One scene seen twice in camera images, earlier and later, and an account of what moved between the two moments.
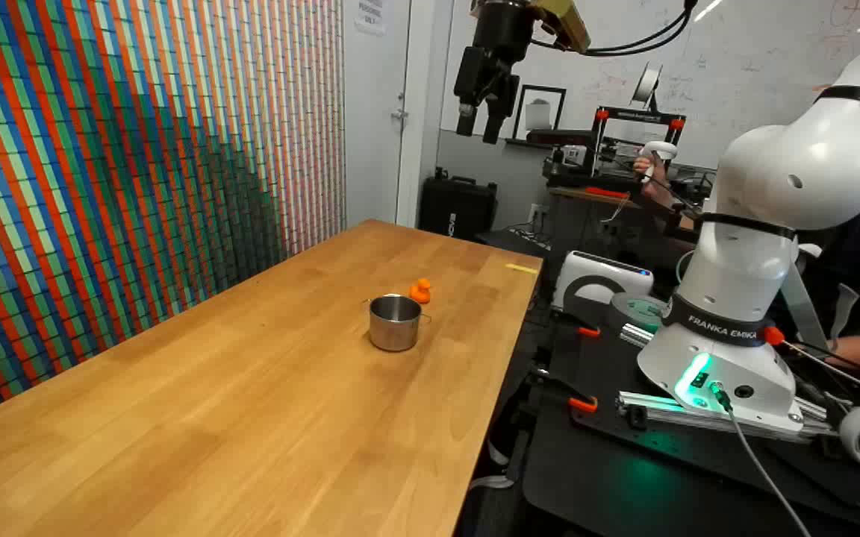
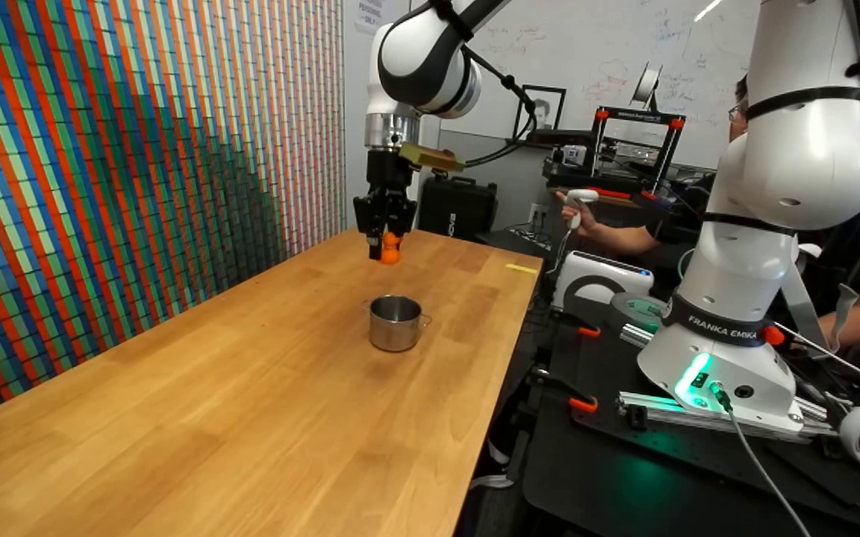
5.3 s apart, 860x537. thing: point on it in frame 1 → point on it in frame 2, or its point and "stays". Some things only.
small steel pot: [392, 320] stays
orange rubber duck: [421, 291] → [388, 249]
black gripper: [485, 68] → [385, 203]
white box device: [597, 282] stays
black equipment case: [455, 203] stays
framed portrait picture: [537, 109] stays
